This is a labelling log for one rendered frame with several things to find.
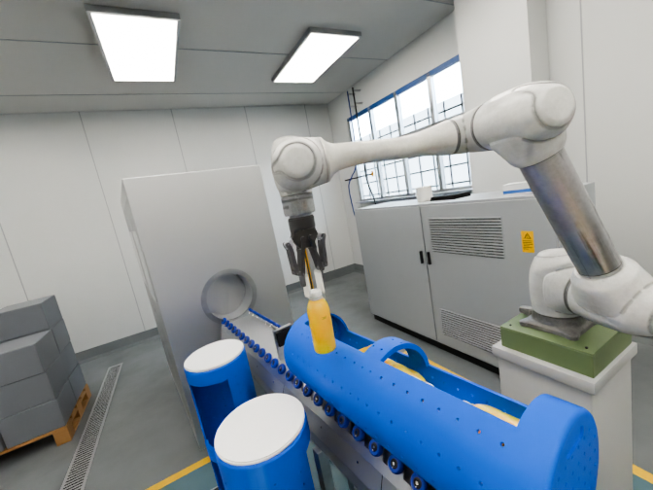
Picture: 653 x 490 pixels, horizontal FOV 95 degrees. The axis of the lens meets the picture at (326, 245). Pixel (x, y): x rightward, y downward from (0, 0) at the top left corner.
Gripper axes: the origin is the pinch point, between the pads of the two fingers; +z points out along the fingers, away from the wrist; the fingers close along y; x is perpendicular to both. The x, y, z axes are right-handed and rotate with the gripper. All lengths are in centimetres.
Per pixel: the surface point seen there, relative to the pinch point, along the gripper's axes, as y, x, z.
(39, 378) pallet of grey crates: 131, -262, 83
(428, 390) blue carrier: -6.6, 32.3, 22.2
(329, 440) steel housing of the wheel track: 1, -8, 58
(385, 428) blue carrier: 0.7, 24.1, 32.6
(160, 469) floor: 61, -162, 145
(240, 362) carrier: 12, -63, 45
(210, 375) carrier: 26, -61, 44
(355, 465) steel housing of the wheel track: 0, 6, 58
